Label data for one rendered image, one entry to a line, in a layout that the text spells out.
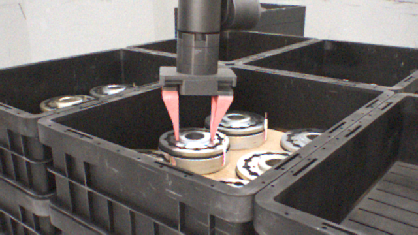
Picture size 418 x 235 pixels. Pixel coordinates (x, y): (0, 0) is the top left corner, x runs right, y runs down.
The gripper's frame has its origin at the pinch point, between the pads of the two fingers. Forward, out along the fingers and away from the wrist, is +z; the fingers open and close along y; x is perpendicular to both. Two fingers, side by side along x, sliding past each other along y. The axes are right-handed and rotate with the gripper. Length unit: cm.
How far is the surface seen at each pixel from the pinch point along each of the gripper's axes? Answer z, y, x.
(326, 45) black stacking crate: -8, -36, -46
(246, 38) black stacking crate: -7, -19, -63
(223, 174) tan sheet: 4.2, -3.8, 4.8
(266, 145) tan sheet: 3.5, -12.0, -4.5
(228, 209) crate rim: -3.5, -0.3, 28.5
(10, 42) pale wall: 28, 120, -297
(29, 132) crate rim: -2.6, 20.6, 7.6
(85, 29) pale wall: 20, 70, -340
